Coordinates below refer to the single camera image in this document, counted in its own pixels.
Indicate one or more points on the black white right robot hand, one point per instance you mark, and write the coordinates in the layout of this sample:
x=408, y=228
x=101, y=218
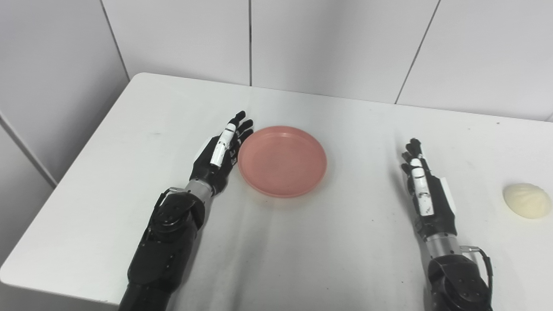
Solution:
x=440, y=211

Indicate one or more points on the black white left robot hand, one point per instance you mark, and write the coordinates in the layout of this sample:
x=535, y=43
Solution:
x=207, y=168

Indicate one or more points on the pink round plate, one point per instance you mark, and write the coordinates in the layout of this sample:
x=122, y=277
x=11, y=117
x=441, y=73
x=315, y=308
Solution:
x=281, y=162

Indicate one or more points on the cream steamed bun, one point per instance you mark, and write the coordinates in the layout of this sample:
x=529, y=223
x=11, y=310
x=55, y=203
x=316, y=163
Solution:
x=527, y=201

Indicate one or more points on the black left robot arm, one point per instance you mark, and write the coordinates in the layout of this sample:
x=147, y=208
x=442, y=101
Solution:
x=164, y=250

